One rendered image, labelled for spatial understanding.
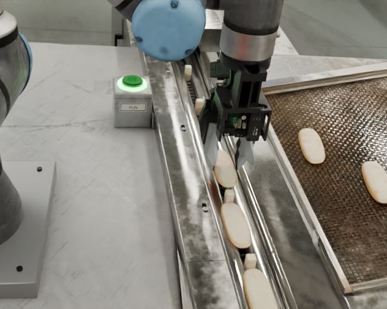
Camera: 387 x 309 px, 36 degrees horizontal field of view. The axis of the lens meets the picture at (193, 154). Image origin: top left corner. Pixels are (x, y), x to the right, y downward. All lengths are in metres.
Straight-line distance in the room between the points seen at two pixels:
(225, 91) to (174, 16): 0.26
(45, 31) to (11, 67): 2.65
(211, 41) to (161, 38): 0.73
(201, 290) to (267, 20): 0.36
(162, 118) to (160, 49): 0.47
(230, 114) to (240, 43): 0.11
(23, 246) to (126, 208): 0.19
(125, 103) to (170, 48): 0.49
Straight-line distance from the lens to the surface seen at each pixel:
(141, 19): 0.62
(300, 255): 0.92
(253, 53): 0.79
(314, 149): 0.99
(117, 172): 1.02
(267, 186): 1.03
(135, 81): 1.11
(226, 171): 0.94
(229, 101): 0.83
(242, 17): 0.77
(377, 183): 0.93
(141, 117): 1.12
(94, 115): 1.17
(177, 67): 1.30
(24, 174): 0.98
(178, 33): 0.62
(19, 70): 0.89
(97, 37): 3.46
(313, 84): 1.18
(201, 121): 0.89
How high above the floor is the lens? 1.44
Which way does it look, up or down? 35 degrees down
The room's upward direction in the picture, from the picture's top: 7 degrees clockwise
